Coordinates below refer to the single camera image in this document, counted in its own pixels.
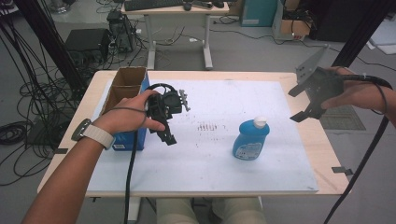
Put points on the white-legged wooden desk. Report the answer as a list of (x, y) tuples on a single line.
[(149, 37)]

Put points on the white paper sheets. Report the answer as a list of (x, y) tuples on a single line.
[(384, 37)]

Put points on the blue cardboard box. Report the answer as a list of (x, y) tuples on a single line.
[(126, 79)]

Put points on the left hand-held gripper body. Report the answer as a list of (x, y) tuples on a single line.
[(168, 104)]

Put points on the black metal stand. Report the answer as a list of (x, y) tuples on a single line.
[(361, 34), (46, 40)]

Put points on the grey floor mat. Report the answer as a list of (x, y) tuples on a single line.
[(342, 119)]

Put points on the black keyboard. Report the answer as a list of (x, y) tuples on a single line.
[(152, 4)]

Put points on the teal box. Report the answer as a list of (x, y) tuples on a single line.
[(258, 11)]

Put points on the black computer tower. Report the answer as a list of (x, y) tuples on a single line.
[(121, 31)]

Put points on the white foam board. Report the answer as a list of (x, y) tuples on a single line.
[(202, 168)]

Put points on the black computer mouse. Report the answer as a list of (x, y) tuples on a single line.
[(187, 6)]

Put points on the person's left hand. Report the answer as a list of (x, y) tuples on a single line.
[(124, 116)]

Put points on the flat black equipment box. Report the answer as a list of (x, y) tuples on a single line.
[(87, 40)]

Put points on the blue bottle with white cap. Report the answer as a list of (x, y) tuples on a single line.
[(249, 140)]

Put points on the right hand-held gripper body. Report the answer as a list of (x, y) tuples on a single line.
[(323, 84)]

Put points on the person's beige trousers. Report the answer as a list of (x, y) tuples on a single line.
[(177, 211)]

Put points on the person's right hand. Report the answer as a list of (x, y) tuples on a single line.
[(361, 93)]

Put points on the black tape piece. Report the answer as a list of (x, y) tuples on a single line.
[(61, 151), (341, 170)]

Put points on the brown and white carton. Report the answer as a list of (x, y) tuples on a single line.
[(294, 28)]

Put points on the white table leg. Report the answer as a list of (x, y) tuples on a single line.
[(135, 210)]

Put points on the large black box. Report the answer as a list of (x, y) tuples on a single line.
[(336, 21)]

